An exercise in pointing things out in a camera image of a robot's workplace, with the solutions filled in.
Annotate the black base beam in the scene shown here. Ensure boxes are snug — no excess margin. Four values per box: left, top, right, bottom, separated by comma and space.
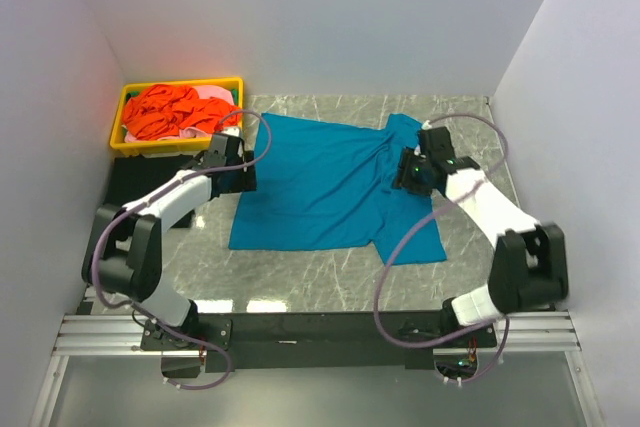
140, 311, 498, 370

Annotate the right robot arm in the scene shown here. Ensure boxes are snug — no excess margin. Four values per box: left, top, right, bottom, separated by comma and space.
393, 124, 569, 346

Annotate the teal t shirt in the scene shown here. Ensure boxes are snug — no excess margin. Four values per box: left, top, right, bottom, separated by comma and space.
228, 114, 433, 261

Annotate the yellow plastic bin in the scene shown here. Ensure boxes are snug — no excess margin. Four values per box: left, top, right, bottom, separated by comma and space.
110, 77, 244, 156

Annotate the orange t shirt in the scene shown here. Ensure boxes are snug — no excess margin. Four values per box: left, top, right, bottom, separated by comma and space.
121, 83, 245, 141

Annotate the black folded t shirt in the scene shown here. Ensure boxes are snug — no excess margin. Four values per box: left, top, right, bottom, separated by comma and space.
97, 154, 211, 232

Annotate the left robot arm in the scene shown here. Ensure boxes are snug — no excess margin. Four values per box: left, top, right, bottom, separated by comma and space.
81, 127, 256, 349

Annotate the green garment in bin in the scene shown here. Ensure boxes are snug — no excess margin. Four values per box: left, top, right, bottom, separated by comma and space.
124, 88, 239, 104

